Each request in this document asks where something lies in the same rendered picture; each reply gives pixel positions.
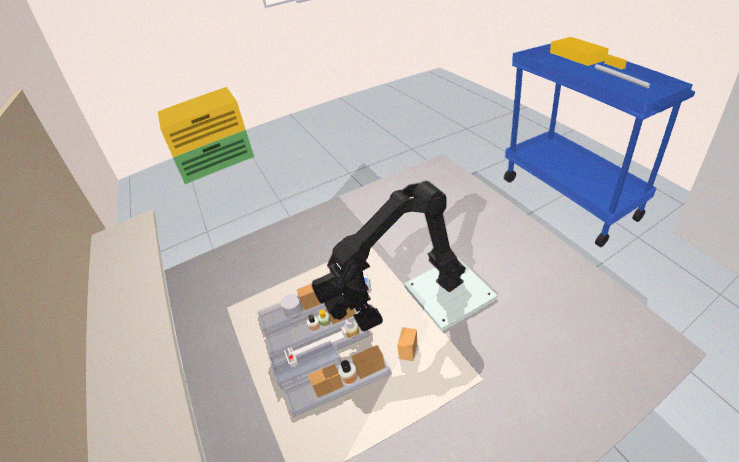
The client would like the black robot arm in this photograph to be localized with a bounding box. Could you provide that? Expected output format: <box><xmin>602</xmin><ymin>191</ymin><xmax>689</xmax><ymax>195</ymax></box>
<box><xmin>312</xmin><ymin>180</ymin><xmax>466</xmax><ymax>320</ymax></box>

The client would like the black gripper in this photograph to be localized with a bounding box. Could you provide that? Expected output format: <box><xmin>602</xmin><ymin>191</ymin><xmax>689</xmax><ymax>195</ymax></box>
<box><xmin>343</xmin><ymin>283</ymin><xmax>383</xmax><ymax>331</ymax></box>

